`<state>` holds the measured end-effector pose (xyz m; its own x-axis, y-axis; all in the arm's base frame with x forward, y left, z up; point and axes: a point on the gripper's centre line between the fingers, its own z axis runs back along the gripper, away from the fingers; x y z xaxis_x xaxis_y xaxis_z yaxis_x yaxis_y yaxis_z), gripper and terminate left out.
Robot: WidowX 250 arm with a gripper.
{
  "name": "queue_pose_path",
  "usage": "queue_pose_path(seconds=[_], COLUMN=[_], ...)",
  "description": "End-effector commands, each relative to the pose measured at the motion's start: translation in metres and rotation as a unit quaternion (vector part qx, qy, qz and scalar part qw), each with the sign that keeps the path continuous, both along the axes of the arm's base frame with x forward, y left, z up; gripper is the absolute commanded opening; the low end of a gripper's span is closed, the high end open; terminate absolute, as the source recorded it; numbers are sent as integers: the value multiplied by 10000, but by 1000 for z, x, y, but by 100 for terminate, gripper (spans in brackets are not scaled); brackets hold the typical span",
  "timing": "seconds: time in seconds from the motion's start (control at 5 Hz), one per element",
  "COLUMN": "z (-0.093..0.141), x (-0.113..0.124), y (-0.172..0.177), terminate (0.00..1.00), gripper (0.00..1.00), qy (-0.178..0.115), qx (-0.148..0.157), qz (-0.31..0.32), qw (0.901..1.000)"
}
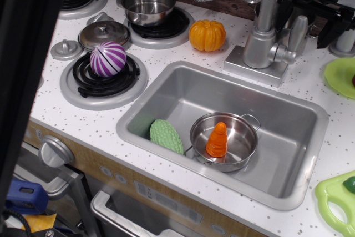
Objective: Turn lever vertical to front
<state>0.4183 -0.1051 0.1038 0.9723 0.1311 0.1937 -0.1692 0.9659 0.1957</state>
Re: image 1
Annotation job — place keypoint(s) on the blue plastic clamp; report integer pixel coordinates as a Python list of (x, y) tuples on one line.
[(26, 197)]

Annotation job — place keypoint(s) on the orange toy pumpkin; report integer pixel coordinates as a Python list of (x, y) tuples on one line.
[(207, 35)]

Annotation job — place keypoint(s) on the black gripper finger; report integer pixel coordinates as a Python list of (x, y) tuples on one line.
[(285, 9), (339, 19)]

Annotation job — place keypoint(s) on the back left coil burner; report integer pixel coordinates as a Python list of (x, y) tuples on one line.
[(77, 9)]

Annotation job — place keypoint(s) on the grey stove knob on counter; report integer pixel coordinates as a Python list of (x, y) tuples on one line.
[(66, 50)]

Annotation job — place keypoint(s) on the yellow cloth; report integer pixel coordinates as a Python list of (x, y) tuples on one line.
[(40, 222)]

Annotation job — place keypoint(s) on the green bumpy toy gourd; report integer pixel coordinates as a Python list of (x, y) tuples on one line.
[(163, 133)]

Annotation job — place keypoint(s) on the dark green toy vegetable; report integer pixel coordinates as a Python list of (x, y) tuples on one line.
[(349, 184)]

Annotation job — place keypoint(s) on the small steel pan in sink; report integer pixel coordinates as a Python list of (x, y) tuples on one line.
[(242, 140)]

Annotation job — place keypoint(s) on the back right coil burner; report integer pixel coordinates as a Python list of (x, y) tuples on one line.
[(171, 33)]

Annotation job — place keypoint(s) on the purple white striped ball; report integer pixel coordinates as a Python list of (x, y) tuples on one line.
[(108, 59)]

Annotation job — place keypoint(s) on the front black coil burner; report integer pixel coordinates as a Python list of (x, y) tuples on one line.
[(84, 89)]

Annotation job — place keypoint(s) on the silver front oven knob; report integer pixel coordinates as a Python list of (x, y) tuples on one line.
[(54, 153)]

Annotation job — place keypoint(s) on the steel pot on burner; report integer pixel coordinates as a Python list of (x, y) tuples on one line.
[(147, 13)]

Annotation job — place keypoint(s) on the black pole in foreground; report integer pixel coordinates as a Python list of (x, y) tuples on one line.
[(26, 32)]

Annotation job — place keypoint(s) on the green plastic cutting board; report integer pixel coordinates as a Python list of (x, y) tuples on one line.
[(333, 191)]

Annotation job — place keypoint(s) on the silver toy faucet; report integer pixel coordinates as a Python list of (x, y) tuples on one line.
[(262, 59)]

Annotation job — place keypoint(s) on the green plastic plate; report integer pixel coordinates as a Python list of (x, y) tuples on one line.
[(339, 74)]

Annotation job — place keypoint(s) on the white grey cylinder post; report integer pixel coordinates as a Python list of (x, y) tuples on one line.
[(344, 45)]

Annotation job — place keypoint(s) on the orange toy carrot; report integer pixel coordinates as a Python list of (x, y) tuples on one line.
[(217, 143)]

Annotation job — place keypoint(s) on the steel pot lid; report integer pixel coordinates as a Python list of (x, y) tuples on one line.
[(104, 31)]

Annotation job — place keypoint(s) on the silver faucet lever handle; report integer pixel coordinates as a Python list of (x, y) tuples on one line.
[(298, 32)]

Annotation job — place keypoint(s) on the silver sink basin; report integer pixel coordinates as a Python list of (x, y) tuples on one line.
[(289, 138)]

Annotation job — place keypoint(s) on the grey stove knob behind lid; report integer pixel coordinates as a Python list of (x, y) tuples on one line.
[(102, 16)]

